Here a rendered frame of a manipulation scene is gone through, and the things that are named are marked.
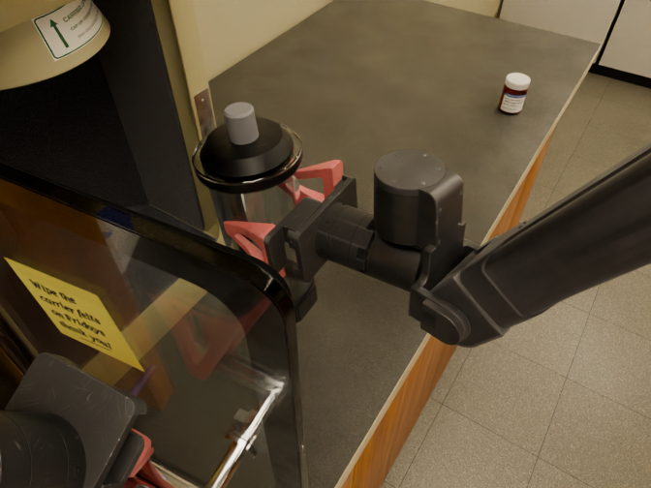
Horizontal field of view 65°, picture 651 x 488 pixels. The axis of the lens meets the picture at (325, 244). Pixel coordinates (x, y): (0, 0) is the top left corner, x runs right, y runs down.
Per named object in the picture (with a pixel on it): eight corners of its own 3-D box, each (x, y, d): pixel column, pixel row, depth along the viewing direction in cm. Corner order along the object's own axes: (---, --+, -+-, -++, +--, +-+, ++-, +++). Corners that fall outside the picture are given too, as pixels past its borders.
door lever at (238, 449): (148, 400, 37) (139, 382, 35) (260, 460, 34) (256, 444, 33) (95, 468, 34) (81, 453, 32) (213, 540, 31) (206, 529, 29)
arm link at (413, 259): (422, 312, 46) (448, 272, 50) (428, 256, 42) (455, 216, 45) (356, 284, 49) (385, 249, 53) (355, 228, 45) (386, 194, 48)
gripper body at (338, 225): (281, 230, 47) (351, 258, 43) (340, 170, 53) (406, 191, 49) (291, 279, 51) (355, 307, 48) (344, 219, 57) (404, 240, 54)
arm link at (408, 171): (458, 354, 41) (513, 294, 45) (478, 248, 34) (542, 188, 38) (348, 283, 48) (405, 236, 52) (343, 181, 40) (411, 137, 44)
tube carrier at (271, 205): (217, 303, 64) (168, 163, 50) (268, 250, 71) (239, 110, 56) (286, 339, 60) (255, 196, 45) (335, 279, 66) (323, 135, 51)
